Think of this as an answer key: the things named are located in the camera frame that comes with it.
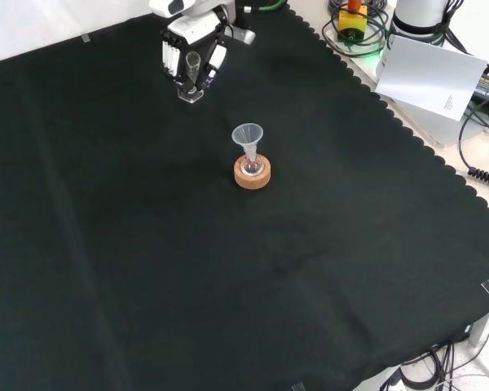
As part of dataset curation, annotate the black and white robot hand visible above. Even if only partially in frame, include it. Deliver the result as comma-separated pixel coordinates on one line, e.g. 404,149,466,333
160,8,235,98

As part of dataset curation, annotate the clear graduated cylinder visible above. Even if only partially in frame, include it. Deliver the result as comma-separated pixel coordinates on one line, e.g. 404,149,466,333
177,51,205,103

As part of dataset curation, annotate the clear plastic funnel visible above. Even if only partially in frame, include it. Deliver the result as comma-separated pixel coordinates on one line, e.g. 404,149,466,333
231,124,265,162

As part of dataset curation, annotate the clear round-bottom flask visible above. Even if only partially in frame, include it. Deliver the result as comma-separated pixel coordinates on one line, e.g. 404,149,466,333
240,152,264,178

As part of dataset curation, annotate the yellow stop button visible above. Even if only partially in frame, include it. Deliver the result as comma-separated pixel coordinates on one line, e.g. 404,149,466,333
337,0,369,43

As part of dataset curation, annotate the black cloth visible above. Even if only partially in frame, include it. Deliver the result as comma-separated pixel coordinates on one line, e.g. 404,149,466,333
0,0,489,391

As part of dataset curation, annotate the grey metal table leg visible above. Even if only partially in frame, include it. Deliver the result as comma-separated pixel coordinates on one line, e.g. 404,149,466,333
467,299,489,348

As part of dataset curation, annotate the silver metal bracket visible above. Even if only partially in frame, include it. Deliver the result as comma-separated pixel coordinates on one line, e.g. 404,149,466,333
223,24,257,46

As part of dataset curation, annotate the green cable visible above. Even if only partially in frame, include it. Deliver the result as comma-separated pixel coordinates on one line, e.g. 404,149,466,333
240,0,289,12

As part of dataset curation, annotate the cork ring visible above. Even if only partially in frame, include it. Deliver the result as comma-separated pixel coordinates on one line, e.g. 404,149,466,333
233,156,272,191

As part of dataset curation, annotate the black coiled cable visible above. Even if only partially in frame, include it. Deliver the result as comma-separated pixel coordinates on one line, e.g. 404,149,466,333
466,166,489,188

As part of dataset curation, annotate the black cable bundle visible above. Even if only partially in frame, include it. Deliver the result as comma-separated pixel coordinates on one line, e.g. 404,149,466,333
381,341,480,391

